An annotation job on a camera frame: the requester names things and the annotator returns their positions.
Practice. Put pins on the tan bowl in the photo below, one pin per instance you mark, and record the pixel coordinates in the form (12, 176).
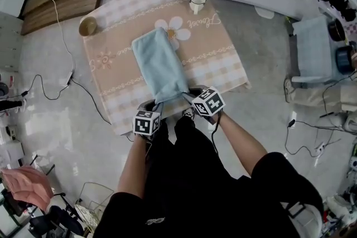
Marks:
(87, 26)

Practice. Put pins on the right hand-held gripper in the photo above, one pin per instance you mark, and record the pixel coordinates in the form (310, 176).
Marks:
(209, 103)

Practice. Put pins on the person's shoe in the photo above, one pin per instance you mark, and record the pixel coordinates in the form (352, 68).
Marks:
(188, 113)

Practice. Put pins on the person's black clothing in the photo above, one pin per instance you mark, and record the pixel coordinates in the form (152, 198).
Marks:
(200, 189)

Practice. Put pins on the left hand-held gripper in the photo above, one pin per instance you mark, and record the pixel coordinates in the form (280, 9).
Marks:
(145, 124)

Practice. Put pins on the light blue towel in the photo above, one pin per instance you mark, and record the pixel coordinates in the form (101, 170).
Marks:
(160, 64)

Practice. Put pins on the dark blue pot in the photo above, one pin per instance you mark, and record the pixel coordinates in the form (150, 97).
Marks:
(344, 60)

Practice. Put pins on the person's right forearm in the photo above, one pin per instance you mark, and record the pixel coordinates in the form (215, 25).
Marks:
(240, 142)

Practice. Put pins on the pink cloth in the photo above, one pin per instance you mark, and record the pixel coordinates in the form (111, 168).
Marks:
(28, 186)

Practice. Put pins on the white enamel mug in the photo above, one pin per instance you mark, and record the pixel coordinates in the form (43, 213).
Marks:
(197, 0)

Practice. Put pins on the floral beige tablecloth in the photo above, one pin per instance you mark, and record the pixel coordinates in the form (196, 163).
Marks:
(212, 50)

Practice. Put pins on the black pot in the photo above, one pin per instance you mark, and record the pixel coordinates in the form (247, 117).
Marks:
(336, 30)

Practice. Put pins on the person's left forearm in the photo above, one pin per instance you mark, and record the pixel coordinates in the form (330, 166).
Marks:
(132, 164)

